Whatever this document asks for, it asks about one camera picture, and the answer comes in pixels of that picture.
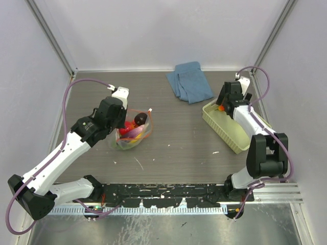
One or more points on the green leafy vegetable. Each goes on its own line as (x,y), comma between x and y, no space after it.
(120,144)

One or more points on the dark brown food item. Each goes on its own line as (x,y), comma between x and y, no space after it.
(136,131)

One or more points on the red tomato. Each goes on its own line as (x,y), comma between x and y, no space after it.
(220,108)

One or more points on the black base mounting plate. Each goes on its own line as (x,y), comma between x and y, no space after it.
(165,195)

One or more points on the blue folded cloth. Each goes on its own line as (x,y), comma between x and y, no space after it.
(189,83)

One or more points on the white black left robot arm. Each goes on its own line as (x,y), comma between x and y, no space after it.
(36,191)

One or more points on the dark purple fruit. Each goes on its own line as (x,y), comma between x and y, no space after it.
(140,119)

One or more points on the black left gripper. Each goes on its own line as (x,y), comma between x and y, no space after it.
(121,124)

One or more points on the clear zip bag orange zipper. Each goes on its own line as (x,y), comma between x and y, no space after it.
(131,113)

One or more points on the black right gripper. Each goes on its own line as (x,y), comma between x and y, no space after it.
(222,96)

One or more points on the yellow banana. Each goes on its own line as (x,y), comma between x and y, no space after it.
(135,140)

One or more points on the grey slotted cable duct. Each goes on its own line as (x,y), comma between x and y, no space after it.
(181,210)

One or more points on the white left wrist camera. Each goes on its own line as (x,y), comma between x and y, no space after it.
(120,93)

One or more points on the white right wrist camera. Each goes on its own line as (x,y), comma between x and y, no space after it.
(244,81)

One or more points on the red apple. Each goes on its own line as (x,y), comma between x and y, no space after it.
(128,126)

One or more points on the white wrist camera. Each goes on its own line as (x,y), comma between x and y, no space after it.
(120,93)
(244,81)

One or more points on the pale green plastic basket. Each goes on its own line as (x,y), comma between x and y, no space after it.
(226,128)

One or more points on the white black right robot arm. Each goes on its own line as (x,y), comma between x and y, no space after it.
(266,156)

